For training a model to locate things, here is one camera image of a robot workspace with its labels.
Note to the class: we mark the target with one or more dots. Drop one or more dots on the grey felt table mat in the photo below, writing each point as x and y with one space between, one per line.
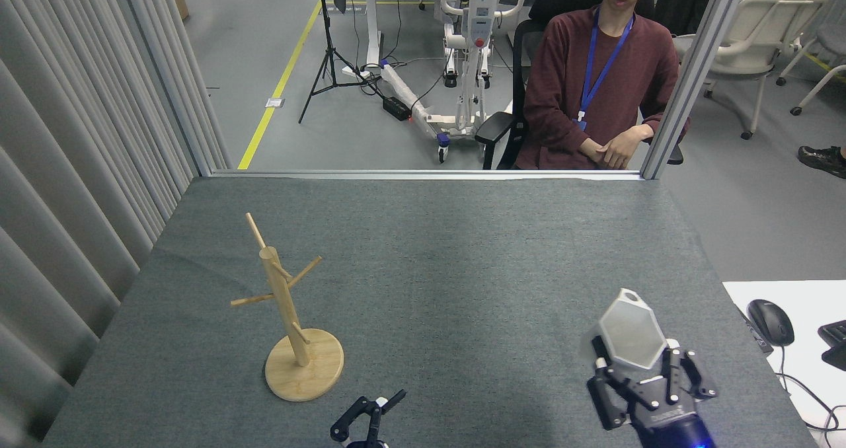
429 269

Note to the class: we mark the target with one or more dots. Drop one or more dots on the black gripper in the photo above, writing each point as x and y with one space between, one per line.
367 445
671 421

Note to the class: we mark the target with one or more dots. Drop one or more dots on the silver table edge rail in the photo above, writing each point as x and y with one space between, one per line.
396 174

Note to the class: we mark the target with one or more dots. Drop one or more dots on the white desk with dark cover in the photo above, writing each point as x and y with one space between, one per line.
372 32

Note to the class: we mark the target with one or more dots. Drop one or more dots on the silver post by person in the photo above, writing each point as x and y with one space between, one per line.
710 38

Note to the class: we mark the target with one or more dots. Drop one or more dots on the metal floor plate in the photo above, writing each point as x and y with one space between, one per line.
274 102

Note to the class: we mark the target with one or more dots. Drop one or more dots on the black tripod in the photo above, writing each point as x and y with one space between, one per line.
325 12

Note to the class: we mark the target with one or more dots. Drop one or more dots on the black computer mouse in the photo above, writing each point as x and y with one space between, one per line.
770 321

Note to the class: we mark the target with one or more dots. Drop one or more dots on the person's left hand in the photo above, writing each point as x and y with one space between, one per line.
628 145

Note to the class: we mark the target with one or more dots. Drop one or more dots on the person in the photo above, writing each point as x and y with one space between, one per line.
568 71

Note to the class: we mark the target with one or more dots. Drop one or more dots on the white armchair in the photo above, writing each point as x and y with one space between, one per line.
760 32

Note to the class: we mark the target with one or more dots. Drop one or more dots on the grey pleated curtain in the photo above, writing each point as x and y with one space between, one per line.
59 170

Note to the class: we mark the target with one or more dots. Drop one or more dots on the person's right hand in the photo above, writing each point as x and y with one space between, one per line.
595 154

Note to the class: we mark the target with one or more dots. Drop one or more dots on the black keyboard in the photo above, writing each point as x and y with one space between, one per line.
836 342

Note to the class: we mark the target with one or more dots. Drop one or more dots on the silver post by curtain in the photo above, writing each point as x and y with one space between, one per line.
165 71

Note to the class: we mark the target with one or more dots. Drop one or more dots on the wooden cup rack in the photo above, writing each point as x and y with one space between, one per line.
305 365

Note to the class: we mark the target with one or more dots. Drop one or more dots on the white hexagonal cup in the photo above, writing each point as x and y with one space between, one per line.
631 332

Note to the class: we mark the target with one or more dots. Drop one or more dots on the black shoe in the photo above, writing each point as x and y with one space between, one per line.
819 159

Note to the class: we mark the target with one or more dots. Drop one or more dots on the white side table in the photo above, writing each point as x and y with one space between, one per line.
813 296

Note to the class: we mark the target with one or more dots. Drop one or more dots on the grey seat chair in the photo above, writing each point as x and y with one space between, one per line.
829 38

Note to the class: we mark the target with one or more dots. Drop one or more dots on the small black box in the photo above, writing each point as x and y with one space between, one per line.
759 337

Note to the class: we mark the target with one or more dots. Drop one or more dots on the black office chair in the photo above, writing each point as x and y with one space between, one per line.
502 127

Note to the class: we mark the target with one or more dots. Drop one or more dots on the white stand on wheels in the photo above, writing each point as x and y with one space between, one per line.
479 12

